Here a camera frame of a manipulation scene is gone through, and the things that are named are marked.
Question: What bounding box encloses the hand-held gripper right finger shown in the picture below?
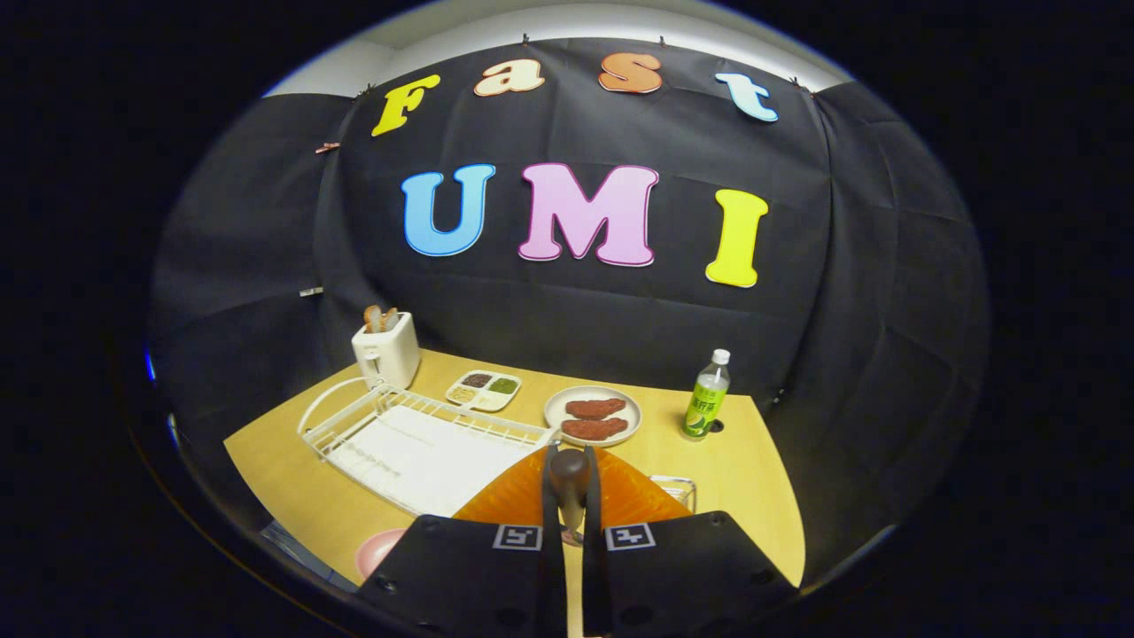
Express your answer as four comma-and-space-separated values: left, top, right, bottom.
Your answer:
580, 446, 798, 638

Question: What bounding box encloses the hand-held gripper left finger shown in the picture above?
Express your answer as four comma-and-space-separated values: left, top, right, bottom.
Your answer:
359, 443, 568, 638

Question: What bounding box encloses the metal wire basket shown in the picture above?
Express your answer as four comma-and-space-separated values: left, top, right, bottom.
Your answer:
649, 475, 697, 515

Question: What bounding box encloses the pink plate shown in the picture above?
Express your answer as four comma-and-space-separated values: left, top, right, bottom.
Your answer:
355, 528, 410, 581

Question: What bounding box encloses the wooden handle metal spoon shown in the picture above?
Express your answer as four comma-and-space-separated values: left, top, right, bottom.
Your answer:
548, 447, 593, 546

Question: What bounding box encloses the white wire dish rack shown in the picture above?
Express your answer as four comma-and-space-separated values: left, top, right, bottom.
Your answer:
297, 377, 561, 519

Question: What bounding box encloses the white divided seasoning dish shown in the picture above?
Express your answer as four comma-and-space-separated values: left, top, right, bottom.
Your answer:
445, 370, 522, 414

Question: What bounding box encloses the beige plate with meat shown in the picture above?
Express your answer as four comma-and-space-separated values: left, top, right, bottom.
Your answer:
543, 385, 642, 448

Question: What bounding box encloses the white drain tray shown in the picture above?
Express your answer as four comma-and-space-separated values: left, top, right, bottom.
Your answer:
328, 405, 543, 517

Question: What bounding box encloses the green label drink bottle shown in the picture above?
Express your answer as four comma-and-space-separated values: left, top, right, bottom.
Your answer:
680, 348, 732, 440

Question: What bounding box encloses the white toaster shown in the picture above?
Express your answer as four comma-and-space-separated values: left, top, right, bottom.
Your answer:
352, 311, 422, 391

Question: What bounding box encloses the black backdrop cloth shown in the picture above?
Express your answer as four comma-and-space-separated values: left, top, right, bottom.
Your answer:
151, 35, 989, 568

